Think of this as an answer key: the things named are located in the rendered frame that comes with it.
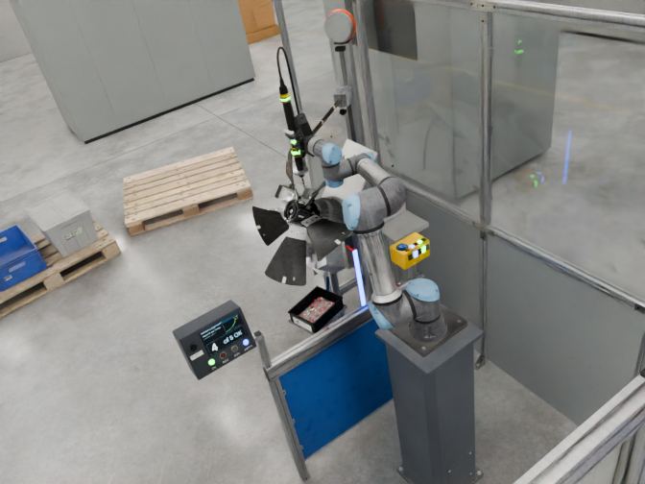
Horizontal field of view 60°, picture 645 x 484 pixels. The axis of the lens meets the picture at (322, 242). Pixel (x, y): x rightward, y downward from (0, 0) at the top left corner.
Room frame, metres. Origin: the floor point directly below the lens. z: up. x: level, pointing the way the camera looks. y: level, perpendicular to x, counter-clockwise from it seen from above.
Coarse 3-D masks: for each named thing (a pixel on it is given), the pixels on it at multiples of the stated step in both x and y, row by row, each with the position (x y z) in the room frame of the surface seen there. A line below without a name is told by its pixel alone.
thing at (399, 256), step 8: (416, 232) 2.14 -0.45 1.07; (400, 240) 2.11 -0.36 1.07; (408, 240) 2.10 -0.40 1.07; (416, 240) 2.08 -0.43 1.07; (392, 248) 2.07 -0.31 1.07; (408, 248) 2.04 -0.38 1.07; (416, 248) 2.03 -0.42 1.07; (392, 256) 2.07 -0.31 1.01; (400, 256) 2.01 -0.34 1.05; (424, 256) 2.05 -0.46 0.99; (400, 264) 2.02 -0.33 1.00; (408, 264) 2.00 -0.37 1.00
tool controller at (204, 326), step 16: (224, 304) 1.71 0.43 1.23; (192, 320) 1.66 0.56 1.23; (208, 320) 1.62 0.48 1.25; (224, 320) 1.61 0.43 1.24; (240, 320) 1.63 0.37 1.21; (176, 336) 1.57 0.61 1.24; (192, 336) 1.55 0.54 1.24; (208, 336) 1.57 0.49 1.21; (224, 336) 1.59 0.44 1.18; (240, 336) 1.60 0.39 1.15; (192, 352) 1.53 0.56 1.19; (208, 352) 1.54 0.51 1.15; (240, 352) 1.58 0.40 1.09; (192, 368) 1.51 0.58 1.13; (208, 368) 1.52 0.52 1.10
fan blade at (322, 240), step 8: (312, 224) 2.22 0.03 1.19; (320, 224) 2.20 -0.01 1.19; (328, 224) 2.19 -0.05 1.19; (336, 224) 2.17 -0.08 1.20; (344, 224) 2.15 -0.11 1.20; (312, 232) 2.16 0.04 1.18; (320, 232) 2.14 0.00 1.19; (328, 232) 2.12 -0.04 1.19; (336, 232) 2.10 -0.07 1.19; (312, 240) 2.11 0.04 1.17; (320, 240) 2.09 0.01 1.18; (328, 240) 2.07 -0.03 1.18; (320, 248) 2.05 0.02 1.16; (328, 248) 2.03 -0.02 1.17; (320, 256) 2.01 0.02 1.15
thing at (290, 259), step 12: (288, 240) 2.27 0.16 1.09; (300, 240) 2.26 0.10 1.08; (276, 252) 2.25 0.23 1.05; (288, 252) 2.23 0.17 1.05; (300, 252) 2.23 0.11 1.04; (276, 264) 2.22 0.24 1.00; (288, 264) 2.20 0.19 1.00; (300, 264) 2.19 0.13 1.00; (276, 276) 2.18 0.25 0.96; (288, 276) 2.16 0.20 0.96; (300, 276) 2.15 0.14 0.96
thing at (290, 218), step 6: (288, 204) 2.37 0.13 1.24; (294, 204) 2.34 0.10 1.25; (300, 204) 2.32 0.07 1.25; (306, 204) 2.35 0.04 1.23; (312, 204) 2.38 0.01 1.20; (288, 210) 2.34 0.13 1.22; (294, 210) 2.32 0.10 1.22; (300, 210) 2.29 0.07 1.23; (306, 210) 2.30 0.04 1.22; (312, 210) 2.34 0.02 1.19; (318, 210) 2.33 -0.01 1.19; (288, 216) 2.32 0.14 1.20; (294, 216) 2.29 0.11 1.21; (306, 216) 2.29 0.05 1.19; (288, 222) 2.29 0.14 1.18; (294, 222) 2.27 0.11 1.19; (300, 222) 2.28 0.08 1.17
